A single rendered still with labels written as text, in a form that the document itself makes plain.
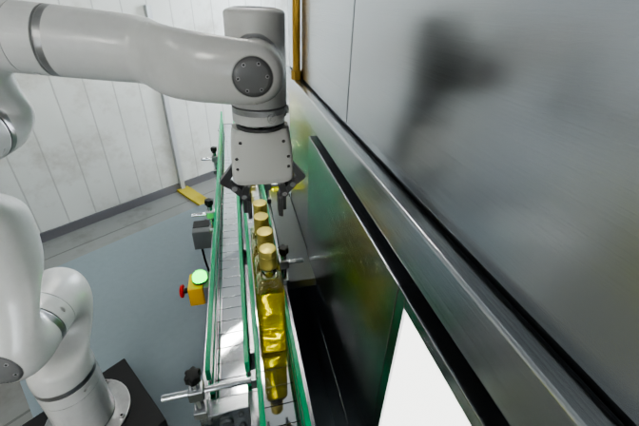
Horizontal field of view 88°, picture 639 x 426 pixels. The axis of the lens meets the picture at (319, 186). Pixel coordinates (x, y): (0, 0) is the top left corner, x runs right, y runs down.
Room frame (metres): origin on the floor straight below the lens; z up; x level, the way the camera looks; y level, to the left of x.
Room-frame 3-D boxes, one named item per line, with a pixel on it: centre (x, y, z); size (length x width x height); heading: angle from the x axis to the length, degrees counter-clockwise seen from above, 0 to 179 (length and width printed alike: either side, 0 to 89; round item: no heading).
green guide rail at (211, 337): (1.23, 0.42, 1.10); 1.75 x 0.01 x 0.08; 14
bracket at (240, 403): (0.36, 0.17, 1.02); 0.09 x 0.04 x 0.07; 104
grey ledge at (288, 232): (1.17, 0.16, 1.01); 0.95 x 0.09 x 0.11; 14
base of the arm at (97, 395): (0.45, 0.57, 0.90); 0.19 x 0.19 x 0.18
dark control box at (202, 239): (1.03, 0.43, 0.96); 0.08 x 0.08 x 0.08; 14
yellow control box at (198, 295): (0.76, 0.36, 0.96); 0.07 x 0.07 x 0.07; 14
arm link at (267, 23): (0.51, 0.10, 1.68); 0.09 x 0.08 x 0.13; 8
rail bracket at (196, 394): (0.36, 0.19, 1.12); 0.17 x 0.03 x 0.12; 104
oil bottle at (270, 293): (0.51, 0.10, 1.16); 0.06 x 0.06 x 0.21; 14
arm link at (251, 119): (0.51, 0.09, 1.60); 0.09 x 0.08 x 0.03; 104
